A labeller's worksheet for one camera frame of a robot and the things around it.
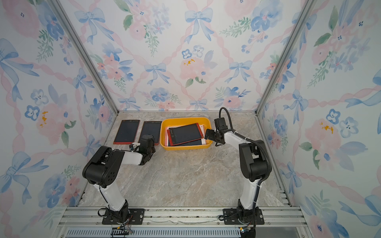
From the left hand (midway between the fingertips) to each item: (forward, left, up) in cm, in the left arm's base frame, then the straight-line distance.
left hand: (154, 135), depth 99 cm
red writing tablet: (+4, -19, -4) cm, 20 cm away
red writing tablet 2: (+7, +22, -6) cm, 24 cm away
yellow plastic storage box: (+12, -9, +1) cm, 15 cm away
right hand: (+5, -38, -3) cm, 39 cm away
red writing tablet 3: (+11, +4, -6) cm, 13 cm away
